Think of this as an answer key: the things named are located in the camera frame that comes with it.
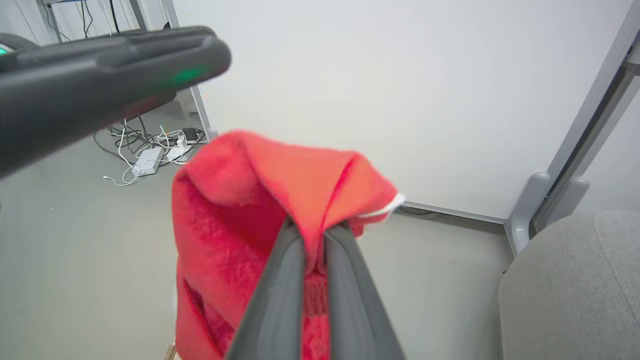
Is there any red and white clothing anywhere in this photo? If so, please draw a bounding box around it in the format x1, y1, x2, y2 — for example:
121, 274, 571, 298
171, 129, 407, 360

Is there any grey partition frame post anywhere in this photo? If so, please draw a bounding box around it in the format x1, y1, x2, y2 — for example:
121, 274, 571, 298
532, 60, 640, 233
504, 0, 640, 257
160, 0, 219, 142

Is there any grey fabric sofa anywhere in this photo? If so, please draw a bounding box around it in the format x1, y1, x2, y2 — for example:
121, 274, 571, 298
498, 210, 640, 360

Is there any black floor cable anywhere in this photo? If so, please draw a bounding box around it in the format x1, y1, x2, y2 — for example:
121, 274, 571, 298
93, 114, 151, 163

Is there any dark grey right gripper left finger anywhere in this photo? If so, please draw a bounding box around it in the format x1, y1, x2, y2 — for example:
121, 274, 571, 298
225, 218, 306, 360

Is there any white partition panel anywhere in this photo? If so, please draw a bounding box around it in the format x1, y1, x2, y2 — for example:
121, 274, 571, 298
170, 0, 636, 223
580, 90, 640, 216

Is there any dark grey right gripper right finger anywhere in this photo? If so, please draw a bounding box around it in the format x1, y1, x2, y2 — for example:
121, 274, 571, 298
324, 222, 406, 360

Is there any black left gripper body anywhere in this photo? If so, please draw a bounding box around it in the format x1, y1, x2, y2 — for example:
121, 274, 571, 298
0, 33, 39, 58

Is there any grey metal table frame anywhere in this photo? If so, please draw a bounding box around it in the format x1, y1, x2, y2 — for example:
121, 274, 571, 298
36, 0, 151, 45

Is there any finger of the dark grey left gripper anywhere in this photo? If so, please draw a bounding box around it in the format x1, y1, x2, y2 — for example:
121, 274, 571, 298
0, 36, 232, 179
0, 26, 217, 72

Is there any white cable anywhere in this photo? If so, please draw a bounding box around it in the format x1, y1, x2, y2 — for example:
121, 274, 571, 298
103, 119, 193, 187

